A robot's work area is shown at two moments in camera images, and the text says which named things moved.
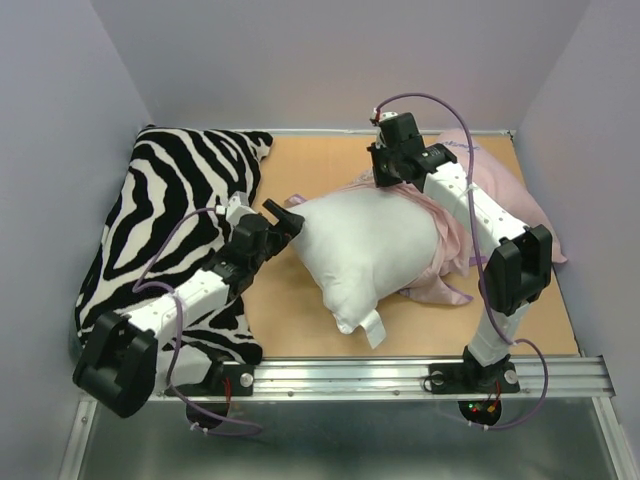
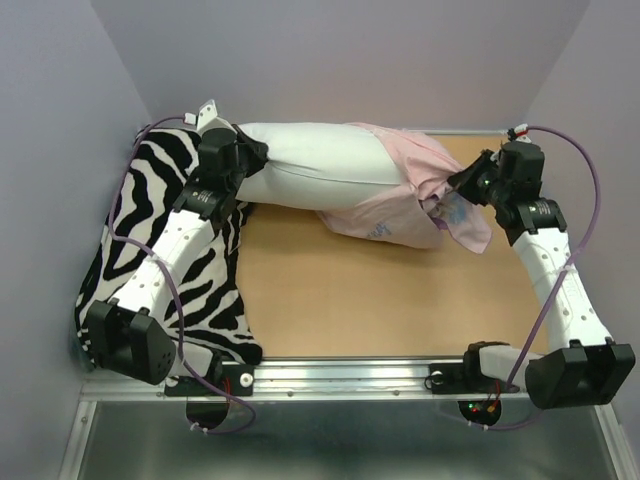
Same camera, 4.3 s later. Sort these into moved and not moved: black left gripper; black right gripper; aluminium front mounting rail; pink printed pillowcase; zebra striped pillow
Moved: pink printed pillowcase; black left gripper; black right gripper
Not moved: zebra striped pillow; aluminium front mounting rail
